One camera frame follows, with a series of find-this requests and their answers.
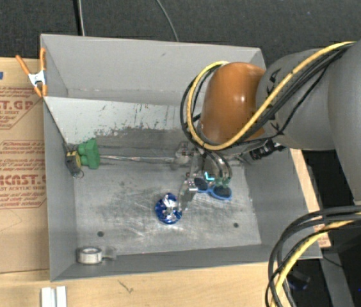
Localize black cylinder on white bracket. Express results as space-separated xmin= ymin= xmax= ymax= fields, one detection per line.
xmin=239 ymin=138 xmax=286 ymax=166

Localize shiny blue foil ball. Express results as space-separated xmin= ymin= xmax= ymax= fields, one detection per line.
xmin=154 ymin=193 xmax=183 ymax=225

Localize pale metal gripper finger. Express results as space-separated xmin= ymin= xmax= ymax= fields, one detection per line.
xmin=184 ymin=187 xmax=199 ymax=209
xmin=178 ymin=179 xmax=192 ymax=212

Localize white tape roll clear holder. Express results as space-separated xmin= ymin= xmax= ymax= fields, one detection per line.
xmin=76 ymin=245 xmax=118 ymax=265

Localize green toy block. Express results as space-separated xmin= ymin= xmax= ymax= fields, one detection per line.
xmin=77 ymin=138 xmax=100 ymax=170

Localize brown cardboard board red print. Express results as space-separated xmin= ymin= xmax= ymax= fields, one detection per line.
xmin=0 ymin=55 xmax=51 ymax=275

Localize grey metal bin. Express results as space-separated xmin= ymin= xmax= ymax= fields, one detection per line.
xmin=39 ymin=33 xmax=324 ymax=283

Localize blue sunglasses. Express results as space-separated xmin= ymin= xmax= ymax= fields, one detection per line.
xmin=194 ymin=177 xmax=233 ymax=201

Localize yellow and grey small tool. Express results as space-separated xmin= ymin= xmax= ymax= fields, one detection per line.
xmin=65 ymin=150 xmax=84 ymax=179

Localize clear plastic rod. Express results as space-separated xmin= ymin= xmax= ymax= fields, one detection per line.
xmin=99 ymin=154 xmax=189 ymax=166

